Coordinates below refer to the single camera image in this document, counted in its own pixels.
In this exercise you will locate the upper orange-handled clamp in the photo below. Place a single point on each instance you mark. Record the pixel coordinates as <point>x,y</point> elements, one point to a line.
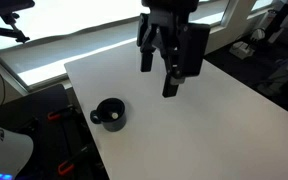
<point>61,113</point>

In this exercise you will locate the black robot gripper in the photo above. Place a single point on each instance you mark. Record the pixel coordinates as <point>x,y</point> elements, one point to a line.
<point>181,44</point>

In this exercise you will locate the lower orange-handled clamp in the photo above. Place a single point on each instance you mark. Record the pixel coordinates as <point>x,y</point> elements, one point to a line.
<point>68,165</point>

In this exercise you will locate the orange-handled clamp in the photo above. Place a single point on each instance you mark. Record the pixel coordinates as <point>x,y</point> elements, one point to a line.
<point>68,165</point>
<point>61,113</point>

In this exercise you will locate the black camera tripod mount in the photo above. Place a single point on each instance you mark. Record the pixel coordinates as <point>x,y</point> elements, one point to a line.
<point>8,13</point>

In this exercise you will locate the black perforated mounting board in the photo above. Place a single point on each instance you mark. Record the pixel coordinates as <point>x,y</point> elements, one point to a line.
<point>54,141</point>

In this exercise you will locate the white device on floor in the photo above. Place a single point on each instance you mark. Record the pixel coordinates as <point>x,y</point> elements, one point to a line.
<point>241,50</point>

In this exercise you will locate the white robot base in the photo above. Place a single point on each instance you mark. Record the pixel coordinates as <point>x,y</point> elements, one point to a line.
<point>15,152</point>

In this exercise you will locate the dark green mug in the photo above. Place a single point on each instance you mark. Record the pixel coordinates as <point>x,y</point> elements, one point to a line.
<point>103,114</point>

